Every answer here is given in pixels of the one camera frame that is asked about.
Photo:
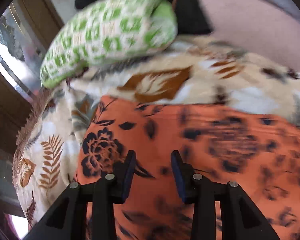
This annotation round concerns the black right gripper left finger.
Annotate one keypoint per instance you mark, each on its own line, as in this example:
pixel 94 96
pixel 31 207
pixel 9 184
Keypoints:
pixel 66 217

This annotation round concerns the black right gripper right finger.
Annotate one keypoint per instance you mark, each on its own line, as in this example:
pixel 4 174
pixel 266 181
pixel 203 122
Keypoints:
pixel 240 216

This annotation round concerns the orange black floral garment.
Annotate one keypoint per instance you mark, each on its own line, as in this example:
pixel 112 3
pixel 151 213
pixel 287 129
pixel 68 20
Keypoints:
pixel 260 152

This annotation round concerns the beige leaf print blanket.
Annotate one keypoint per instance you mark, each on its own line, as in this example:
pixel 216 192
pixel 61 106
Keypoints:
pixel 192 70

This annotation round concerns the wooden glass cabinet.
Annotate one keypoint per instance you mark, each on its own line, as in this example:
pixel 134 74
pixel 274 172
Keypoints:
pixel 27 28

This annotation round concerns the pink quilted mattress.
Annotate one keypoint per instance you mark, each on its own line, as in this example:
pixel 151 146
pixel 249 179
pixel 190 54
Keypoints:
pixel 258 27

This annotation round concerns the green white patterned pillow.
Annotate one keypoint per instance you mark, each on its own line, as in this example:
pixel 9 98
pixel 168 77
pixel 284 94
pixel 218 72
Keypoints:
pixel 108 31

